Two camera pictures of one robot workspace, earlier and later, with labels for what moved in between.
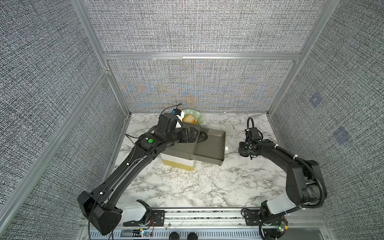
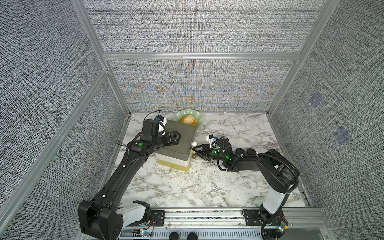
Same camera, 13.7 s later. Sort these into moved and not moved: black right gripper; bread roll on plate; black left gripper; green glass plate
Moved: black left gripper; black right gripper
Not moved: green glass plate; bread roll on plate
